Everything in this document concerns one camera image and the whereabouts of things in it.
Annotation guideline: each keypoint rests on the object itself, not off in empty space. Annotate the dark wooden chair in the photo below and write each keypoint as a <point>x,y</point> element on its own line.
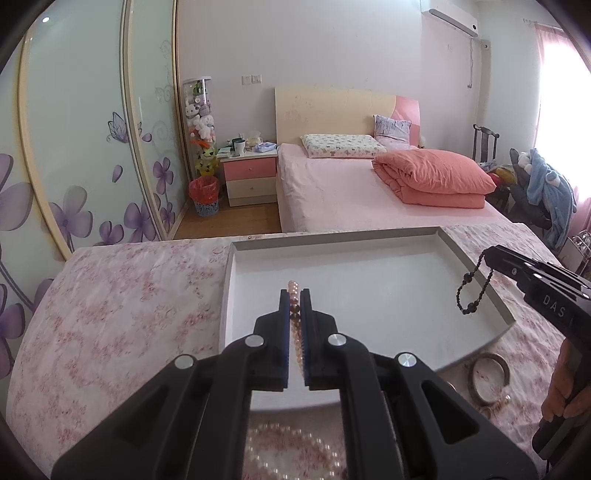
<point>485,143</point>

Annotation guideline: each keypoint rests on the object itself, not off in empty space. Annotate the pink bed with headboard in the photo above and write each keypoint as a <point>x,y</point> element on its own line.
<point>322,194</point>

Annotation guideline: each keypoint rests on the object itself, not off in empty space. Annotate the floral sliding wardrobe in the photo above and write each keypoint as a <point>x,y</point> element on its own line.
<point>90,150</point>

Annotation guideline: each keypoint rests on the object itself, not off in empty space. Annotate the red waste basket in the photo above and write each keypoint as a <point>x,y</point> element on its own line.
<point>204,192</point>

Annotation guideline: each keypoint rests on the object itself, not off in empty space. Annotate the plush toy display tube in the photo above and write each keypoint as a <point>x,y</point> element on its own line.
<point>199,124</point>

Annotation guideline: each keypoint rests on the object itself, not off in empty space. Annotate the wide grey bangle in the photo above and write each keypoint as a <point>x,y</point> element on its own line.
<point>489,376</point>

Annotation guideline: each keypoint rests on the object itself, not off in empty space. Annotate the blue plush robe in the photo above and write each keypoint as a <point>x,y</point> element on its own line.
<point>549,187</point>

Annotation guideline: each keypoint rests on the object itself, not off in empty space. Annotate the pink white nightstand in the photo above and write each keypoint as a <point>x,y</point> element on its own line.
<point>250,179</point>

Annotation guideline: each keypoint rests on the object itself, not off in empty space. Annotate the folded coral duvet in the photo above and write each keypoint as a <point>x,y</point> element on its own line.
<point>434,178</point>

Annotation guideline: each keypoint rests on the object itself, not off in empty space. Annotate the right hand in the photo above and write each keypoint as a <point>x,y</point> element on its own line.
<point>560,389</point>

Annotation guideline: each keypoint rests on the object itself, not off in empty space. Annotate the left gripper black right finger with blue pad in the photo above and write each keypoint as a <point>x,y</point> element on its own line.
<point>400,419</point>

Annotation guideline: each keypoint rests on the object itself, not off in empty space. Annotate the floral white pillow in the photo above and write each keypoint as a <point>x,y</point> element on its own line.
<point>342,146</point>

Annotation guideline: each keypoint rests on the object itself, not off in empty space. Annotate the white mug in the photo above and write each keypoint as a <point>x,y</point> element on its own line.
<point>238,146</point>

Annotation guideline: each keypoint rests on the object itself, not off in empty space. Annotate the lavender pillow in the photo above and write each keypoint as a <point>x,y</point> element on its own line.
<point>392,133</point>

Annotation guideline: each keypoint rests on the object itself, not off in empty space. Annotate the grey cardboard tray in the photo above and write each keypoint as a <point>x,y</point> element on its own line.
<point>393,290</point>

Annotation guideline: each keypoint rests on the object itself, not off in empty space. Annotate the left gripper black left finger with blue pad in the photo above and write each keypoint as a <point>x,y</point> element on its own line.
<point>190,420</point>

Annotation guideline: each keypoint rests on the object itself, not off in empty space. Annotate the white air conditioner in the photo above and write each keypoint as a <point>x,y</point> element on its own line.
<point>452,14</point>

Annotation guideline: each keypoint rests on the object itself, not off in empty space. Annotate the pink floral bedsheet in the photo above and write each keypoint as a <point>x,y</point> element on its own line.
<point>116,315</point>

